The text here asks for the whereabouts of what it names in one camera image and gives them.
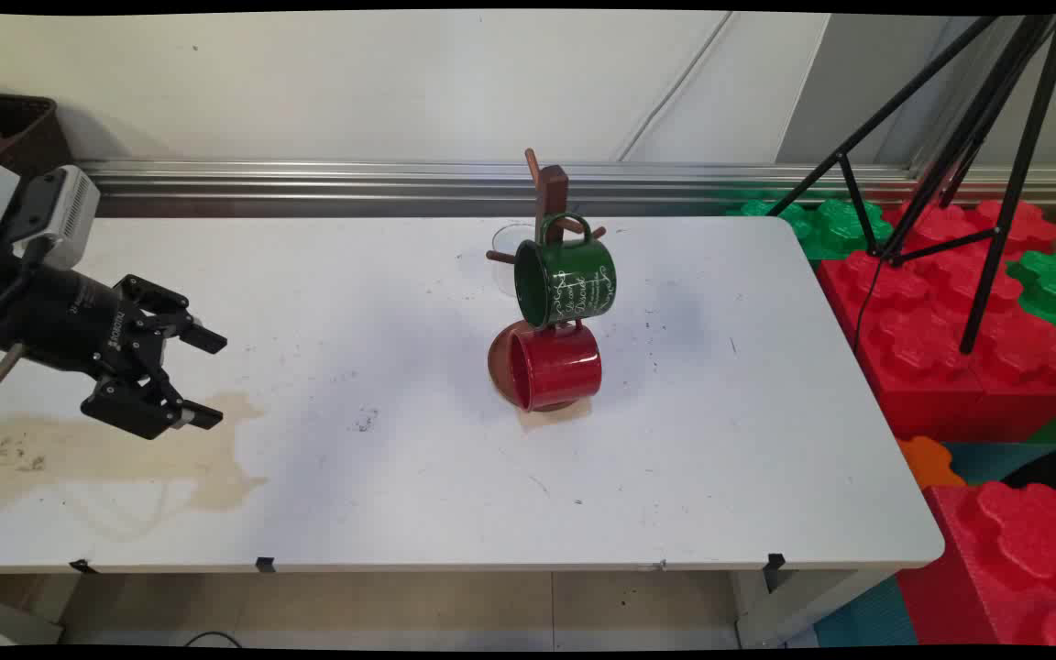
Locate brown wooden mug tree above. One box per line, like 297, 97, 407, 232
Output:
486, 148, 609, 414

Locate aluminium rail along wall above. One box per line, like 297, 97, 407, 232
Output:
79, 159, 1056, 219

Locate dark woven basket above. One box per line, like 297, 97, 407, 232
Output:
0, 92, 72, 181

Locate orange foam piece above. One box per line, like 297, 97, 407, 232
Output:
895, 434, 968, 492

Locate clear glass cup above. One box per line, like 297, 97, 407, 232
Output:
490, 223, 539, 299

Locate black camera tripod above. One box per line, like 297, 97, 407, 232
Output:
766, 14, 1056, 355

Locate red plastic block right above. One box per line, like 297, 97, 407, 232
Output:
895, 480, 1056, 648

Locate thin black tripod cable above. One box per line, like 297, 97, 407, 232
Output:
852, 255, 886, 355

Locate red enamel mug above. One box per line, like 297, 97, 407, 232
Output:
506, 319, 603, 413

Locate green foam block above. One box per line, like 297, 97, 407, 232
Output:
1005, 249, 1056, 387
728, 197, 896, 261

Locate white table leg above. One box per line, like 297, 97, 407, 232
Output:
731, 568, 886, 650

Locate teal foam mat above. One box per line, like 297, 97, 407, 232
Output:
812, 576, 919, 648

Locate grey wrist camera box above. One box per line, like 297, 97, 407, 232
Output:
7, 165, 101, 272

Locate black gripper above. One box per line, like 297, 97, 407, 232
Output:
0, 260, 228, 442

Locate green enamel mug white lettering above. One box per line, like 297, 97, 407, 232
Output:
514, 214, 618, 330

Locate white wall cable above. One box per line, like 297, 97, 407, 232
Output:
615, 11, 736, 164

